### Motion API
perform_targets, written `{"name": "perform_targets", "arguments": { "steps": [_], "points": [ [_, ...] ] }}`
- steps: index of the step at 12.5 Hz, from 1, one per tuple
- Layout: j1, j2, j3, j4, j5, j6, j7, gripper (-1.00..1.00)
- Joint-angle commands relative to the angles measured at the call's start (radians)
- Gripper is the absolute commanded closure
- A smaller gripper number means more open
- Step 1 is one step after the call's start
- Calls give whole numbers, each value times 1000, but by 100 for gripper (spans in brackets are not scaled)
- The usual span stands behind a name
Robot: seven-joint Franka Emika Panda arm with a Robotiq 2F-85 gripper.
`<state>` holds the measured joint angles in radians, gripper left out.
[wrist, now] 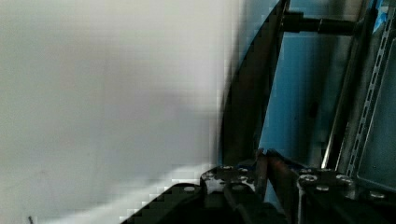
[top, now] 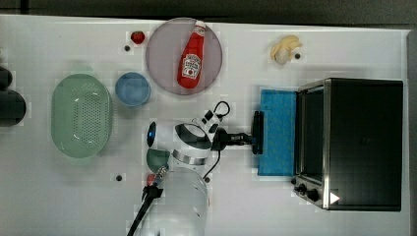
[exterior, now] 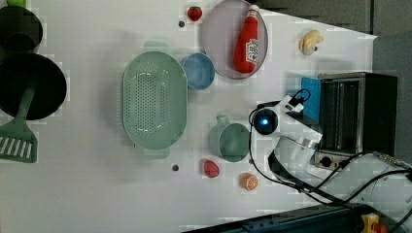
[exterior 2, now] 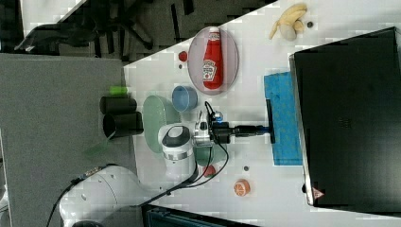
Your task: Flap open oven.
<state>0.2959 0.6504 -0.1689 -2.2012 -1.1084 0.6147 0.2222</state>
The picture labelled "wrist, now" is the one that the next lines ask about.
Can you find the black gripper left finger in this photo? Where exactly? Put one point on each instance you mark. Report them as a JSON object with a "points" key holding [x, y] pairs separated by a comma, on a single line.
{"points": [[251, 173]]}

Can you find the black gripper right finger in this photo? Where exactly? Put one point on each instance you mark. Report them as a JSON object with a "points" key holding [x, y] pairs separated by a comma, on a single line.
{"points": [[309, 195]]}

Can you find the black toaster oven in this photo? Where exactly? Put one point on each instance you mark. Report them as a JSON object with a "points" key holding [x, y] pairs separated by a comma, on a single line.
{"points": [[296, 81]]}

